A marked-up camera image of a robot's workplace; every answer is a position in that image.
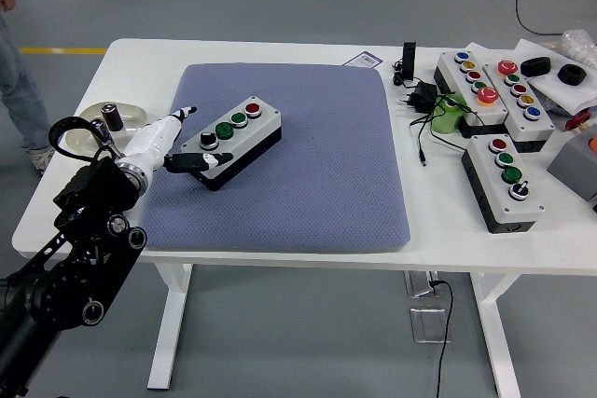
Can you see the dark red cylinder, silver cap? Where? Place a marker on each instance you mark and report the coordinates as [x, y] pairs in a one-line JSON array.
[[113, 119]]

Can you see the beige shallow tray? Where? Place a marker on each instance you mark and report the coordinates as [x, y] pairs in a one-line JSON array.
[[134, 116]]

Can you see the green cup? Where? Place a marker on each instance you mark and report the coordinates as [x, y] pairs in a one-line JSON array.
[[445, 118]]

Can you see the clear plastic bag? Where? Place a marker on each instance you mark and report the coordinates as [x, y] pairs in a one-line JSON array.
[[580, 46]]

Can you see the blue-grey textured mat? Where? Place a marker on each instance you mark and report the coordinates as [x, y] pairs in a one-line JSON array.
[[303, 183]]

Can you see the black cylinder, silver cap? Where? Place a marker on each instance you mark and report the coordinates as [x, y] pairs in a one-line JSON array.
[[100, 130]]

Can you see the metal floor socket plate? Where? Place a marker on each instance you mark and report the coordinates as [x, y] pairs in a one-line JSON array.
[[426, 325], [417, 284]]

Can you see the five-button box, red mushroom button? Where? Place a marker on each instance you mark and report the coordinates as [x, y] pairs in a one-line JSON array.
[[536, 130]]

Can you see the red emergency stop part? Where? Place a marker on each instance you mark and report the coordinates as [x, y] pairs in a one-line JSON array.
[[578, 120]]

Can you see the purple-edged label card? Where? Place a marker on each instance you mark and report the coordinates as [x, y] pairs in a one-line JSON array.
[[364, 59]]

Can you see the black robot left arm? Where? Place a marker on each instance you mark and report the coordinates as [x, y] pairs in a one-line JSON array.
[[88, 193]]

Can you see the grey box with orange button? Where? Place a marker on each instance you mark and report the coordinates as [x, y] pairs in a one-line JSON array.
[[573, 165]]

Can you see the five-button box, lit red button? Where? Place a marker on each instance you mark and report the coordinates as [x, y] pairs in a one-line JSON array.
[[454, 69]]

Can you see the black power adapter plug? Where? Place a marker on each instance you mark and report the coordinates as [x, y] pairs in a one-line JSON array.
[[424, 96]]

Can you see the grey four-control button box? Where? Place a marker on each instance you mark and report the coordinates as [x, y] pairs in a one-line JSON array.
[[492, 183], [245, 137]]

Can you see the white and black robot left hand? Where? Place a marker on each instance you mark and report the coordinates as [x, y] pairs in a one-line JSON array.
[[151, 139]]

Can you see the white table leg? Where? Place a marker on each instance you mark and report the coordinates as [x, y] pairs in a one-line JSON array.
[[501, 337], [170, 323]]

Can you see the black upright charger stand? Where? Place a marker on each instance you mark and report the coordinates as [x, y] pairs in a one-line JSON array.
[[409, 60]]

